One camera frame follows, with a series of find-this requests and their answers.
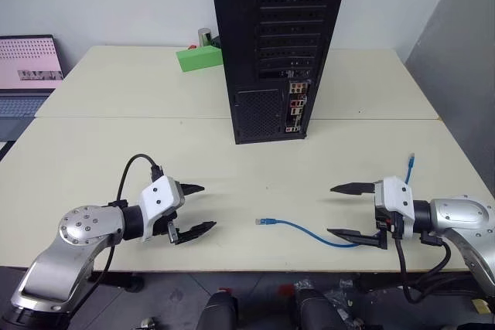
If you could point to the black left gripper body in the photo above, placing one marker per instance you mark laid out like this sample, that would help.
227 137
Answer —
161 226

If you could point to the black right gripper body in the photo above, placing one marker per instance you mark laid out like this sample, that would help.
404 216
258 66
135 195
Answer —
385 221

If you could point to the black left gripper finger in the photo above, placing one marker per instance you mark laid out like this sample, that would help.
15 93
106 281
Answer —
192 189
193 232

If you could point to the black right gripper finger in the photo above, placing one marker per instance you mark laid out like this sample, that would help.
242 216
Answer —
354 188
357 239

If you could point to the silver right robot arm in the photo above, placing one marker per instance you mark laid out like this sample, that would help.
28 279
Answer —
460 214

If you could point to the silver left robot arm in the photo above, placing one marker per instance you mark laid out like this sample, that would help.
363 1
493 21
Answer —
81 229

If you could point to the black castor wheel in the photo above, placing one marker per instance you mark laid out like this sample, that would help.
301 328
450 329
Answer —
134 283

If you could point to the dark rounded shape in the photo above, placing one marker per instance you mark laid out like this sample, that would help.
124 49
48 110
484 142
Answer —
317 310
218 310

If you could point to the small yellow object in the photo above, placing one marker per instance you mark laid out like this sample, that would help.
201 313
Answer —
479 306

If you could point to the green rectangular block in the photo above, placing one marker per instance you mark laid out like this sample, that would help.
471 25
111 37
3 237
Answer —
199 58

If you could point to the small black object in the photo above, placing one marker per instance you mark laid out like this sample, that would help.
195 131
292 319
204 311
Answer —
215 41

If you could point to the black computer tower case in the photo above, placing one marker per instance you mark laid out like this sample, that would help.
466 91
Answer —
278 55

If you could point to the silver metal cylinder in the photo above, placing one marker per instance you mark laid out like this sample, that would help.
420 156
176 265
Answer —
204 37

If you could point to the laptop with pink screen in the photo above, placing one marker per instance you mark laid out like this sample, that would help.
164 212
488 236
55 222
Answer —
27 75

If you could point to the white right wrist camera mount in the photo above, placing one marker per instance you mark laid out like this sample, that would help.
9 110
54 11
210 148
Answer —
396 198

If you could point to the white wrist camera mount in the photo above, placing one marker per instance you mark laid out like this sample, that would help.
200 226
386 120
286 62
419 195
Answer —
396 198
158 198

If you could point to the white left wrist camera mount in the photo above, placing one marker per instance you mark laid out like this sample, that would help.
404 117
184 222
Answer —
158 198

